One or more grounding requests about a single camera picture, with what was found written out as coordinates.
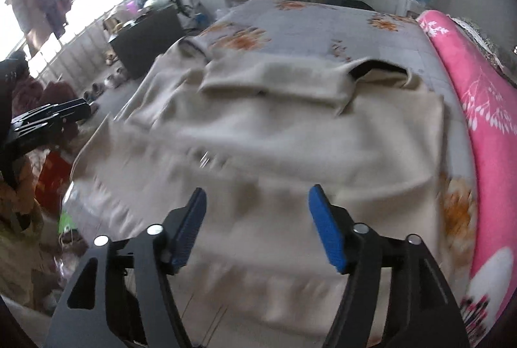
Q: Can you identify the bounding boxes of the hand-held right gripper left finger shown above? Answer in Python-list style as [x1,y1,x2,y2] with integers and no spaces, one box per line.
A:
[42,187,207,348]

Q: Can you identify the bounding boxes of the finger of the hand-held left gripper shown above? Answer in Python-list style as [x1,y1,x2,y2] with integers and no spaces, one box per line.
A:
[10,117,72,150]
[22,98,92,123]

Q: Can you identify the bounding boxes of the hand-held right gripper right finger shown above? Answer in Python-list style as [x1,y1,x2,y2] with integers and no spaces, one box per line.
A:
[308,184,471,348]

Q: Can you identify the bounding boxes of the beige zip jacket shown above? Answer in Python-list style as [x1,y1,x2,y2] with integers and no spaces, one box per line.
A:
[70,35,447,341]

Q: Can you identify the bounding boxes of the red paper bag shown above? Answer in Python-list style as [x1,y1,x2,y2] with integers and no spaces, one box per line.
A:
[36,152,75,211]

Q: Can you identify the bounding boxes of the row of shoes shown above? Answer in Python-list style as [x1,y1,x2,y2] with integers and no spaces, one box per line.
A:
[83,53,130,114]

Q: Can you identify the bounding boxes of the window railing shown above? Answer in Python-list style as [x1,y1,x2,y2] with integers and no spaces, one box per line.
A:
[24,5,134,90]

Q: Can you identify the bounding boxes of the green paper bag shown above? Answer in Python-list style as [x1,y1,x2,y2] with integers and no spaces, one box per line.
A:
[58,211,78,236]

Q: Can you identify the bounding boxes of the dark cabinet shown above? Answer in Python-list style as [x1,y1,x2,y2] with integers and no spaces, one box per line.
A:
[109,5,184,80]

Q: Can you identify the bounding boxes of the pink printed blanket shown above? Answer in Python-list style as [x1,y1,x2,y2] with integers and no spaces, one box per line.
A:
[416,10,517,344]

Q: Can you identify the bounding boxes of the floral plaid tablecloth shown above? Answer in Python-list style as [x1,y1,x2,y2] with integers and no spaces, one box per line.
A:
[60,0,479,348]

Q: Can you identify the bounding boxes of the white water dispenser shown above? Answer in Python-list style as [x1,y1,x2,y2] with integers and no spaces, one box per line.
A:
[398,0,423,18]

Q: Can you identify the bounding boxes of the grey lace cloth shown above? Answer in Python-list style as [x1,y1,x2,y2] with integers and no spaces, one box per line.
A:
[450,16,517,78]

